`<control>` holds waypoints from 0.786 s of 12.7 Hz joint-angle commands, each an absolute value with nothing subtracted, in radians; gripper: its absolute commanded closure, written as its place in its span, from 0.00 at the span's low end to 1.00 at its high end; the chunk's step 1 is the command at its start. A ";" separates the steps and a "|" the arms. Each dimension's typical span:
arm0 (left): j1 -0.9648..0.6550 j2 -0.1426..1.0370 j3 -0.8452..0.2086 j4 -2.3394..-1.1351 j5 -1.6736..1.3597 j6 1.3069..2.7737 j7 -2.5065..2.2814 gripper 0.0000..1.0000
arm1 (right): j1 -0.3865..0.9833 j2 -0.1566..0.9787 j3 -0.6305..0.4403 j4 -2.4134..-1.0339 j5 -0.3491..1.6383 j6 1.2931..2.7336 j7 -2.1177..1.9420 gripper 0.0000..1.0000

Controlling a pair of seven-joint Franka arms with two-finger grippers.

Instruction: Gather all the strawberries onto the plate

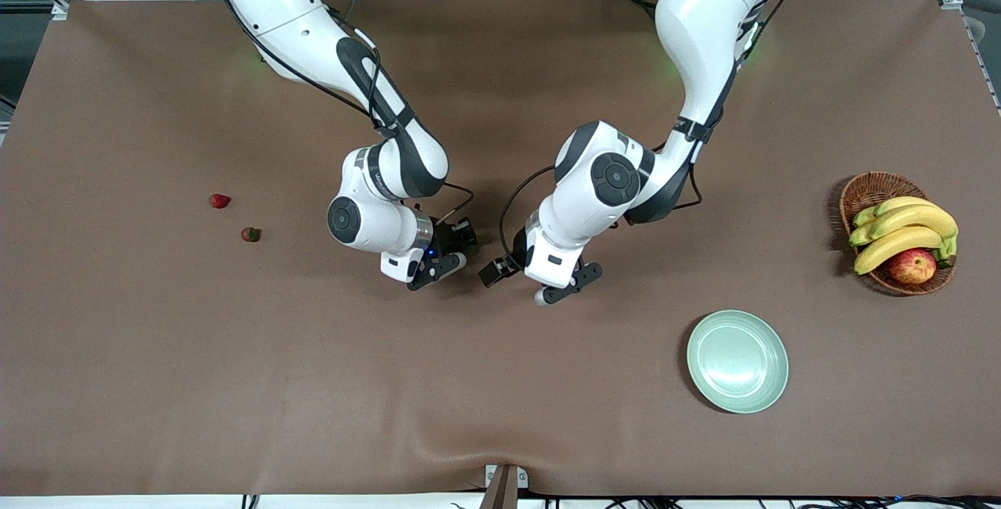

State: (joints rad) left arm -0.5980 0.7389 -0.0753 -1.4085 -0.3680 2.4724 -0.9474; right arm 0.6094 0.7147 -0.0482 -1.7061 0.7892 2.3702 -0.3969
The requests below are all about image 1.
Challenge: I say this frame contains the pale green round plate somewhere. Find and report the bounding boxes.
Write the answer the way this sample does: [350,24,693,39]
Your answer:
[687,310,789,414]

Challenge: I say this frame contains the large table cover mat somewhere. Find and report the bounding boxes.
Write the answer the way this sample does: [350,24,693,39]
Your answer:
[0,0,1001,498]

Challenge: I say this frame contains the brown wicker basket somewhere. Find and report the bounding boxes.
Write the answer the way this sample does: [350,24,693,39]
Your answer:
[839,171,957,296]

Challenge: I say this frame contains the red yellow apple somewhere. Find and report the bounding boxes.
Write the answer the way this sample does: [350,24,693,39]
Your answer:
[888,248,938,285]

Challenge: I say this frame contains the yellow banana bunch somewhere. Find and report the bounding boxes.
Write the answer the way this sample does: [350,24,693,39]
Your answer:
[849,195,960,276]

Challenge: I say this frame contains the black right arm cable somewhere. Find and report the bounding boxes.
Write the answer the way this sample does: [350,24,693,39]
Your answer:
[211,0,476,227]

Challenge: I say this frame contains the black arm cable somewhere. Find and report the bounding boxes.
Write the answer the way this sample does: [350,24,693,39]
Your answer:
[211,0,476,227]
[500,0,787,260]

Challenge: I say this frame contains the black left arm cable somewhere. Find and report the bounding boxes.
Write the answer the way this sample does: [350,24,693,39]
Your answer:
[500,0,787,260]

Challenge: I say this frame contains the grey metal table bracket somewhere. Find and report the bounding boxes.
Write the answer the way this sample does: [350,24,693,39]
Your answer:
[479,464,529,509]

